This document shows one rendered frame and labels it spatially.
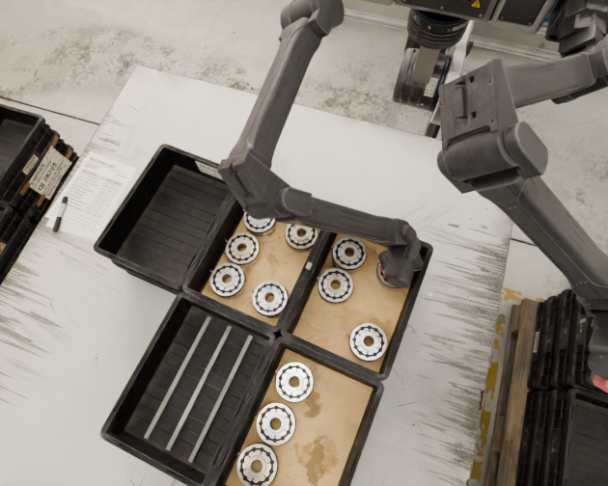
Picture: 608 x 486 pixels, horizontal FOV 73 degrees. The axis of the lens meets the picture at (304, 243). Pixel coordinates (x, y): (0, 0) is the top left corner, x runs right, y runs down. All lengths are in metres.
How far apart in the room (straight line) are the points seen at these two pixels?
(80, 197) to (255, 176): 1.14
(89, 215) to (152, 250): 0.38
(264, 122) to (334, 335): 0.69
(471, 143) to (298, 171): 1.06
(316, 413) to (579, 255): 0.76
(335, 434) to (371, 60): 2.29
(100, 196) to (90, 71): 1.61
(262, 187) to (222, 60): 2.32
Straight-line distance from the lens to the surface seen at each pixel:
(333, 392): 1.18
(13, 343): 1.65
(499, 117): 0.54
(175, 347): 1.26
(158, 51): 3.12
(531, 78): 0.67
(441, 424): 1.36
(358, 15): 2.95
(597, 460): 1.90
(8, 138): 2.36
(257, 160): 0.66
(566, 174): 2.71
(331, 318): 1.20
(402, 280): 1.00
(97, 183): 1.72
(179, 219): 1.38
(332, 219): 0.79
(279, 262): 1.25
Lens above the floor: 2.01
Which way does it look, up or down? 68 degrees down
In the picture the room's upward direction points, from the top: 5 degrees counter-clockwise
